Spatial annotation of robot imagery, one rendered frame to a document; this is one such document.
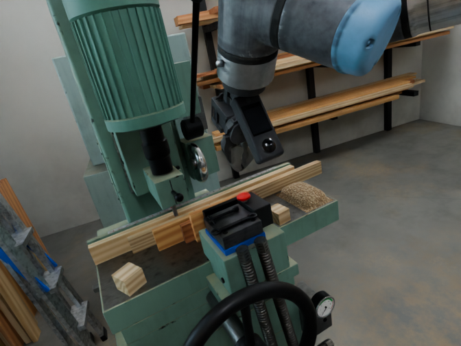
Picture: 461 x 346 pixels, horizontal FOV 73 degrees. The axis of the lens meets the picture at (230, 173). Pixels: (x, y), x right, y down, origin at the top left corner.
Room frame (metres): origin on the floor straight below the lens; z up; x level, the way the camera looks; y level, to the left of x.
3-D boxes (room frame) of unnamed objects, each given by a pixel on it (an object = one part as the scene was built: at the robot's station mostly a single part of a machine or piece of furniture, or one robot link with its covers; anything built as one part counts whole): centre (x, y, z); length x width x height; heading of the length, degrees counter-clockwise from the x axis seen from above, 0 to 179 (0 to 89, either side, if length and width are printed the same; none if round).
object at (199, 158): (0.87, 0.09, 1.02); 0.12 x 0.03 x 0.12; 22
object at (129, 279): (0.53, 0.25, 0.92); 0.05 x 0.04 x 0.04; 49
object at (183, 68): (0.96, 0.10, 1.22); 0.09 x 0.08 x 0.15; 22
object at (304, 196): (0.75, -0.18, 0.92); 0.14 x 0.09 x 0.04; 22
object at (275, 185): (0.77, 0.00, 0.92); 0.60 x 0.02 x 0.04; 112
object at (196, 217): (0.67, 0.04, 0.94); 0.16 x 0.02 x 0.08; 112
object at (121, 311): (0.63, 0.04, 0.87); 0.61 x 0.30 x 0.06; 112
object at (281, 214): (0.66, -0.10, 0.92); 0.04 x 0.04 x 0.03; 28
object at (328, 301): (0.61, -0.16, 0.65); 0.06 x 0.04 x 0.08; 112
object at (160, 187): (0.72, 0.16, 1.03); 0.14 x 0.07 x 0.09; 22
